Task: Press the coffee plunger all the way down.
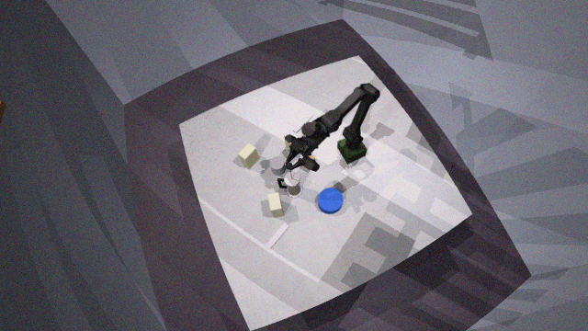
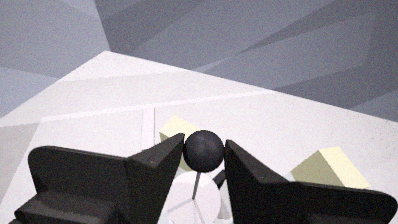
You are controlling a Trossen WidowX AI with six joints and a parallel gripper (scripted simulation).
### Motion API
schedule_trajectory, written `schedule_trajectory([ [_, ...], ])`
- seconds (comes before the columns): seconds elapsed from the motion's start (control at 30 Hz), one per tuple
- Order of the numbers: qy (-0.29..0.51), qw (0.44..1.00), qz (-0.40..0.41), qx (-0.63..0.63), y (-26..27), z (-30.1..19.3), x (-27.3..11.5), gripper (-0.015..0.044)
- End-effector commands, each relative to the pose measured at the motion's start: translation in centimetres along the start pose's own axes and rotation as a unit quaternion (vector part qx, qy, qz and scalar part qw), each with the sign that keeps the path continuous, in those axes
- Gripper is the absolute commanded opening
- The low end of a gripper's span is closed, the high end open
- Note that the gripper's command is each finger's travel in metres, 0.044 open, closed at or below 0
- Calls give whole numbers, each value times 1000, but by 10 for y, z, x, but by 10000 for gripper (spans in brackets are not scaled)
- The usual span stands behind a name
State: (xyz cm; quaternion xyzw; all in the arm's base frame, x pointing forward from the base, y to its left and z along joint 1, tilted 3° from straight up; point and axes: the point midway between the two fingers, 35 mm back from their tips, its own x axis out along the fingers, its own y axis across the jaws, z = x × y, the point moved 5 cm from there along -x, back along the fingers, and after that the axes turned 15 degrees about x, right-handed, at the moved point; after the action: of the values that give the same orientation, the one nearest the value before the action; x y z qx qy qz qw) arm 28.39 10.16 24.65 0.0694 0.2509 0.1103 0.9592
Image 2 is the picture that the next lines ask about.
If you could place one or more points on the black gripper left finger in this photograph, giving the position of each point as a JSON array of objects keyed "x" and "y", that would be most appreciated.
[{"x": 138, "y": 184}]

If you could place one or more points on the beige rectangular block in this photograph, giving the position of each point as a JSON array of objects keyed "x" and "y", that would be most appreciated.
[
  {"x": 174, "y": 126},
  {"x": 329, "y": 166}
]

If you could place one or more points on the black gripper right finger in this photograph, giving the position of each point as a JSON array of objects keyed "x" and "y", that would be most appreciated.
[{"x": 259, "y": 195}]

